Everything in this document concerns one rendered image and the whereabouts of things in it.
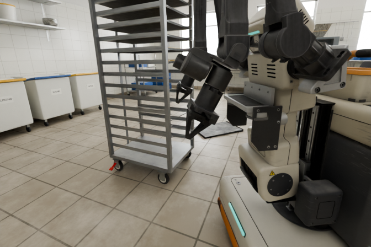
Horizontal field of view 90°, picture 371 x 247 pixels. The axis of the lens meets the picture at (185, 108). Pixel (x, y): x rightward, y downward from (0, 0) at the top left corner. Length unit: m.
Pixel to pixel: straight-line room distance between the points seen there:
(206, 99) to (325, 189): 0.56
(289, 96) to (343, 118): 0.22
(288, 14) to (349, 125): 0.50
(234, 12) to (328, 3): 5.67
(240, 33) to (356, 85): 0.55
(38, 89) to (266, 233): 3.24
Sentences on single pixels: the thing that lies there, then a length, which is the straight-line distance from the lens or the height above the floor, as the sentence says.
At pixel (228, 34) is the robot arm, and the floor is 1.03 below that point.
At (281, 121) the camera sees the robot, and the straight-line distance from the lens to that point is 0.71.
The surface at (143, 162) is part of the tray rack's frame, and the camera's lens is 1.65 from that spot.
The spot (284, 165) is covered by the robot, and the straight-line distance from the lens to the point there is 0.81.
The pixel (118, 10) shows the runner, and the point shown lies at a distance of 1.56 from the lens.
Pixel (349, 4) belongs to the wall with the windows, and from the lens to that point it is 6.21.
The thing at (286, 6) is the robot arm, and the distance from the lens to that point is 0.54.
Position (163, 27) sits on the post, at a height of 1.17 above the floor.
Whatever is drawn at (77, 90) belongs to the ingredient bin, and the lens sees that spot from 3.83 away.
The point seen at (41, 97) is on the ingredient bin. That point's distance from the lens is 3.47.
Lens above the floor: 0.97
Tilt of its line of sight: 15 degrees down
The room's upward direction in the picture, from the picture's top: 1 degrees counter-clockwise
